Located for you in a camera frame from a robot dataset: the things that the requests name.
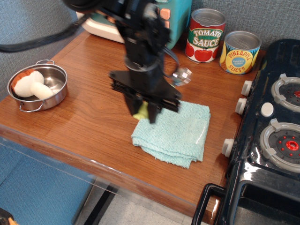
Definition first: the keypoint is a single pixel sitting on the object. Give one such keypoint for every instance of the white stove button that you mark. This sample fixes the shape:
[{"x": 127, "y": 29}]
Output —
[{"x": 267, "y": 109}]

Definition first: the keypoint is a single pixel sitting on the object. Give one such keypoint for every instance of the white plush mushroom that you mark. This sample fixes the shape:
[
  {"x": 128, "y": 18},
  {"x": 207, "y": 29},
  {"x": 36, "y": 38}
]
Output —
[{"x": 31, "y": 83}]

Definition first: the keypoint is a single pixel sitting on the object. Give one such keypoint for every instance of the toy microwave teal and cream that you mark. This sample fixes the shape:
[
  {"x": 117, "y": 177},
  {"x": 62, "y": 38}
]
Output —
[{"x": 175, "y": 13}]

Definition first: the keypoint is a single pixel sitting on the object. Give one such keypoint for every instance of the spoon with yellow-green handle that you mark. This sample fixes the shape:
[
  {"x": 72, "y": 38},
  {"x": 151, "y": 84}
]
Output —
[{"x": 181, "y": 76}]

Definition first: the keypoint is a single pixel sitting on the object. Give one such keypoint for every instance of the black toy stove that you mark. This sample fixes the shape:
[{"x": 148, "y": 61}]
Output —
[{"x": 263, "y": 175}]

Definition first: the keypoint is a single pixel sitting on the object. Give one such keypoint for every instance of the white stove knob bottom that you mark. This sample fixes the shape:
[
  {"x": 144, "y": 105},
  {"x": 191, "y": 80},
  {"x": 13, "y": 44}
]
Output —
[{"x": 227, "y": 147}]

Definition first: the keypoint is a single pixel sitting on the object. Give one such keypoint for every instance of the small steel pot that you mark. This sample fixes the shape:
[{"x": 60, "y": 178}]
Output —
[{"x": 55, "y": 78}]

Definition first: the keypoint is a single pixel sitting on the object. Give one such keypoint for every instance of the tomato sauce can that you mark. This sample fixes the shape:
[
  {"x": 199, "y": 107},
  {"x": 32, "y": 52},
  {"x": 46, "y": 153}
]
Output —
[{"x": 205, "y": 31}]

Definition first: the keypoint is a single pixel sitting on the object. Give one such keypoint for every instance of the pineapple slices can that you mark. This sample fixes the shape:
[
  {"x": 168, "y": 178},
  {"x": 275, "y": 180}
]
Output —
[{"x": 239, "y": 53}]

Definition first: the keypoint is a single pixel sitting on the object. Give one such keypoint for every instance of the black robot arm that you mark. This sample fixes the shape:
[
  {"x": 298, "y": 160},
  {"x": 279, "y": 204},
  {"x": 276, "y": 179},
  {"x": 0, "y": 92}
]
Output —
[{"x": 145, "y": 37}]

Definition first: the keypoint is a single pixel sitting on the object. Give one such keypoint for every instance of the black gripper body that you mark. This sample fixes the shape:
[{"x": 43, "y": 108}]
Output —
[{"x": 148, "y": 82}]

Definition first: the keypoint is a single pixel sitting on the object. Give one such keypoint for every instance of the white stove knob middle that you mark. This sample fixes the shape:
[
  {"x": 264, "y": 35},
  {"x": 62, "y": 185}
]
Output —
[{"x": 240, "y": 106}]

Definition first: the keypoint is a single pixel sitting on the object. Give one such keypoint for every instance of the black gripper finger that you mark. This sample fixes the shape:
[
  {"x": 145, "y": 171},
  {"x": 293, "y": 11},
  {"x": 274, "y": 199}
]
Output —
[
  {"x": 153, "y": 110},
  {"x": 133, "y": 102}
]

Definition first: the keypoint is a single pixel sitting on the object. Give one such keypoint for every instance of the light blue towel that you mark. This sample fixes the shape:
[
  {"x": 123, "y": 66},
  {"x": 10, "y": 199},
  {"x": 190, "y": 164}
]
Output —
[{"x": 176, "y": 137}]

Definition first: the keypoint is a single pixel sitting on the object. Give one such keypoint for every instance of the black oven door handle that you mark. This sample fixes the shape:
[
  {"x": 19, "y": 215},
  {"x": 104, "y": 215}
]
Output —
[{"x": 209, "y": 190}]

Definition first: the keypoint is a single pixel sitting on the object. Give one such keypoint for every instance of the white stove knob top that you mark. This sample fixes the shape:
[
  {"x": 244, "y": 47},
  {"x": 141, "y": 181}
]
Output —
[{"x": 246, "y": 88}]

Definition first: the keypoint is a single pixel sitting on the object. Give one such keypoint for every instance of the white stove knob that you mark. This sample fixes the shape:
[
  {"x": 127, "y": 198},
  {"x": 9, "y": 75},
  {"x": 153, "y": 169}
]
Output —
[
  {"x": 240, "y": 106},
  {"x": 246, "y": 88},
  {"x": 227, "y": 147}
]

